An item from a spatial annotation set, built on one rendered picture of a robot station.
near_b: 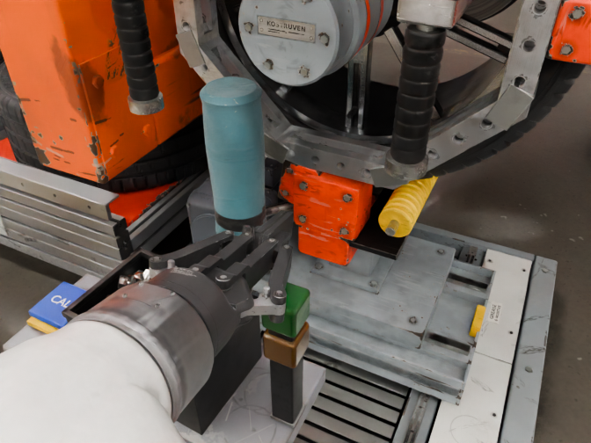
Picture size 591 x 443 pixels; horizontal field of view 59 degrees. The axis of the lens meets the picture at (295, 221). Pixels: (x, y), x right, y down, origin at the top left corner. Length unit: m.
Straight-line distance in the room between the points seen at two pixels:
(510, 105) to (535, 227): 1.15
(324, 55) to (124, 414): 0.45
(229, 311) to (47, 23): 0.62
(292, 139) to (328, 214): 0.14
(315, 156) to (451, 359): 0.53
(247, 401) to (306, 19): 0.47
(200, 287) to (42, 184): 0.96
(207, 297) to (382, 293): 0.81
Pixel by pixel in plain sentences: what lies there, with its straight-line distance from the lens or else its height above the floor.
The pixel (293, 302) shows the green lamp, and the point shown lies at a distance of 0.53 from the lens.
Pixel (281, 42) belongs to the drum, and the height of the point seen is 0.84.
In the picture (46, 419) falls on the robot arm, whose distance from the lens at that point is 0.27.
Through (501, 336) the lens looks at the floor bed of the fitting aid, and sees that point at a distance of 1.35.
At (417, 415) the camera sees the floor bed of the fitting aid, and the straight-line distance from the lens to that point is 1.16.
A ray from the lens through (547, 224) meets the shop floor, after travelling 1.88.
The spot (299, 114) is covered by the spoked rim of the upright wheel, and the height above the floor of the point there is 0.63.
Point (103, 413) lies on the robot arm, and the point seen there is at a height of 0.82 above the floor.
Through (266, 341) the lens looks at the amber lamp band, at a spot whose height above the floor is 0.60.
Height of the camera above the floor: 1.04
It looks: 38 degrees down
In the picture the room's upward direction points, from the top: straight up
